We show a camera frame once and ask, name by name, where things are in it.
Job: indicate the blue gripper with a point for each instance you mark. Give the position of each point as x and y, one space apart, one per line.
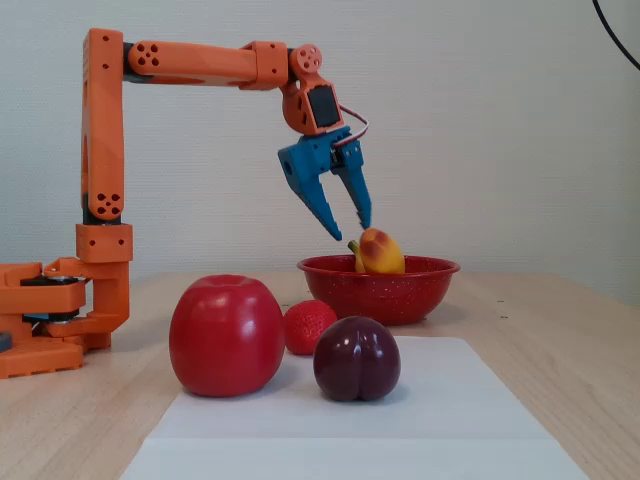
311 159

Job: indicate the yellow toy banana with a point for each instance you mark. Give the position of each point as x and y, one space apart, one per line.
382 255

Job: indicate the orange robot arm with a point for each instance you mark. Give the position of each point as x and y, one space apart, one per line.
102 125

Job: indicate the orange robot base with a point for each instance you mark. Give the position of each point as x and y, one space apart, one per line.
35 357

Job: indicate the red speckled enamel bowl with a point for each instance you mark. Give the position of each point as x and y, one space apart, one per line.
380 295

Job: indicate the red toy strawberry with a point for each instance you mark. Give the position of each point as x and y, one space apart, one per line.
307 325

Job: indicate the dark purple toy plum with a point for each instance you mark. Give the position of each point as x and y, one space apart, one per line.
357 360

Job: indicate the red toy apple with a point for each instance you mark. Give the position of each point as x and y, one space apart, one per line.
225 335

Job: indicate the white paper sheet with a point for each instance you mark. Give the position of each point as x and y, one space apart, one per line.
325 440

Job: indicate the dark blue clamp piece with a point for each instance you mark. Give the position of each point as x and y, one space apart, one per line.
4 341

